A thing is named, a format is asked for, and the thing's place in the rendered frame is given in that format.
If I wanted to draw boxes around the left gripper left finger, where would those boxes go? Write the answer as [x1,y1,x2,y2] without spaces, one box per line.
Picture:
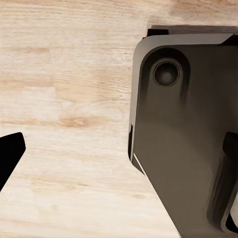
[0,132,26,191]

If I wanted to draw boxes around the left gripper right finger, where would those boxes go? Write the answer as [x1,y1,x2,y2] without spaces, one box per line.
[222,132,238,171]

